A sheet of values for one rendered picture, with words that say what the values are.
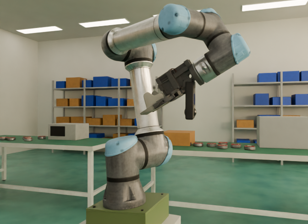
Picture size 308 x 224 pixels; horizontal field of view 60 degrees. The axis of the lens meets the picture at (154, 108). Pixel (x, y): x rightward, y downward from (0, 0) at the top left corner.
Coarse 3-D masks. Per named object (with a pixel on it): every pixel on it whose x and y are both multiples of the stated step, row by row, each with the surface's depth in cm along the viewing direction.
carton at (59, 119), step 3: (57, 117) 742; (60, 117) 738; (63, 117) 736; (66, 117) 732; (69, 117) 732; (57, 120) 742; (60, 120) 738; (63, 120) 735; (66, 120) 732; (69, 120) 732
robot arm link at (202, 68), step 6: (198, 60) 76; (204, 60) 75; (192, 66) 77; (198, 66) 75; (204, 66) 74; (198, 72) 75; (204, 72) 75; (210, 72) 75; (204, 78) 76; (210, 78) 77
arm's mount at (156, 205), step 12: (144, 192) 106; (96, 204) 95; (144, 204) 91; (156, 204) 91; (168, 204) 103; (96, 216) 89; (108, 216) 87; (120, 216) 86; (132, 216) 84; (144, 216) 83; (156, 216) 91
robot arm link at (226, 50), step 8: (216, 40) 74; (224, 40) 73; (232, 40) 72; (240, 40) 71; (216, 48) 74; (224, 48) 73; (232, 48) 71; (240, 48) 71; (248, 48) 72; (208, 56) 75; (216, 56) 73; (224, 56) 73; (232, 56) 72; (240, 56) 72; (216, 64) 74; (224, 64) 73; (232, 64) 74; (216, 72) 75
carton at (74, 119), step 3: (72, 117) 727; (75, 117) 724; (78, 117) 722; (81, 117) 720; (87, 117) 731; (90, 117) 748; (72, 120) 727; (75, 120) 724; (78, 120) 722; (81, 120) 720
